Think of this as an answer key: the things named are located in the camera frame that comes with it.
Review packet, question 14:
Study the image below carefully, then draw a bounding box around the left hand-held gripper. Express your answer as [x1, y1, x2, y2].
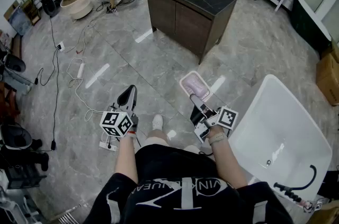
[100, 85, 140, 139]

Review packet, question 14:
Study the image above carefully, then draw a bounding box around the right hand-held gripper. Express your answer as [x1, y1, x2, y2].
[189, 93, 239, 144]

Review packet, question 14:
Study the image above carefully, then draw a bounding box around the dark wooden sink vanity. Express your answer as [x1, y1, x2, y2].
[144, 0, 239, 65]

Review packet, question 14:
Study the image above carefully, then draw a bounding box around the person's right forearm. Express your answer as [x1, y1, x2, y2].
[207, 126, 249, 189]

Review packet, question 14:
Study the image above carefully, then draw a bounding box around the person's left forearm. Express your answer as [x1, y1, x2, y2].
[114, 132, 140, 184]

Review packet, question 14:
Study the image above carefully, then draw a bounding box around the lilac soap bar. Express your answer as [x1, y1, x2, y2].
[183, 75, 206, 95]

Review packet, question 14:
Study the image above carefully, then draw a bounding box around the person's white shoe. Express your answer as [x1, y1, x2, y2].
[151, 114, 164, 132]

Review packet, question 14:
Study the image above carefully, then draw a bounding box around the beige wristband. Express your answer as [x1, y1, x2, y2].
[207, 132, 229, 146]

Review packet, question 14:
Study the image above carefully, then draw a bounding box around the person's leg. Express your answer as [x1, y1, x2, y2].
[144, 129, 171, 147]

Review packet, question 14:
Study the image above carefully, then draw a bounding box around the long white power strip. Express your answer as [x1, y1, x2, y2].
[76, 62, 86, 78]

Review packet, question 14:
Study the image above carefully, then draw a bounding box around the white bathtub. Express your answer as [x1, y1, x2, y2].
[227, 74, 333, 203]

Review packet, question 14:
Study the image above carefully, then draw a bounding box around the person's black printed t-shirt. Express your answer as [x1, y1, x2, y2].
[90, 143, 295, 224]

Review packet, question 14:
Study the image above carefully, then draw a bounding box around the round beige coffee table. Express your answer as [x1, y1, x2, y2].
[60, 0, 94, 20]

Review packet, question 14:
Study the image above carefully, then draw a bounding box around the metal rack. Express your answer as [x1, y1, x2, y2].
[49, 203, 83, 224]

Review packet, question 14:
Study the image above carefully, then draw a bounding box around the cardboard box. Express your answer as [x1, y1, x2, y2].
[315, 39, 339, 107]

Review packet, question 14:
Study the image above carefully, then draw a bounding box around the leaning canvas painting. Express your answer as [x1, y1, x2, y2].
[3, 0, 34, 37]

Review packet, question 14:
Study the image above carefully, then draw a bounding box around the dark green panel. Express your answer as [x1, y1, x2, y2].
[289, 0, 333, 53]

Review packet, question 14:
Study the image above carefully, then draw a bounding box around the white power cable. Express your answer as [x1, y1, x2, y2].
[66, 57, 104, 123]

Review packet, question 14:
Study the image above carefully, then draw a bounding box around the black power cable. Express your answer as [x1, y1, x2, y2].
[34, 16, 64, 151]

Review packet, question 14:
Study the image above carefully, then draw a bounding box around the black tub faucet with hose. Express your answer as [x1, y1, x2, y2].
[273, 164, 318, 204]

